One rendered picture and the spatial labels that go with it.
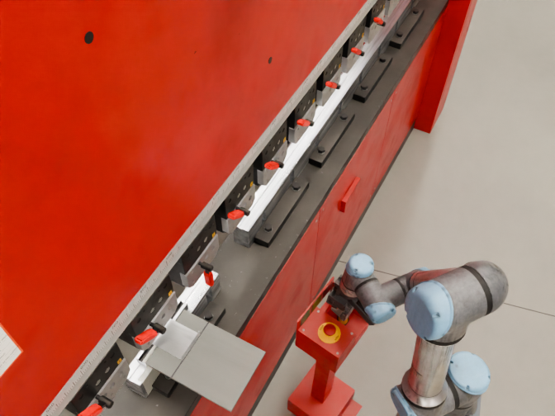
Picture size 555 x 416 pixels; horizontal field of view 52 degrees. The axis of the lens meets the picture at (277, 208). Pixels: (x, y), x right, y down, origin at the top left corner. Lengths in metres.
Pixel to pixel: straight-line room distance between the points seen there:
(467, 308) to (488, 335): 1.63
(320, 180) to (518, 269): 1.38
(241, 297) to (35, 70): 1.14
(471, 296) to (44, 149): 0.86
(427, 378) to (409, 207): 1.82
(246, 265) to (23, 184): 1.09
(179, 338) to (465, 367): 0.76
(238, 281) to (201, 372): 0.38
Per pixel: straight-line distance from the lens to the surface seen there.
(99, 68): 0.92
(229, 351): 1.59
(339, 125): 2.23
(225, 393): 1.55
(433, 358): 1.40
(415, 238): 3.07
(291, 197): 1.98
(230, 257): 1.88
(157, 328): 1.42
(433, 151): 3.50
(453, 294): 1.25
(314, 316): 1.88
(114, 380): 1.43
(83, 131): 0.94
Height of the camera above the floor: 2.45
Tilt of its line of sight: 52 degrees down
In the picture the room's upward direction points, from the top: 1 degrees clockwise
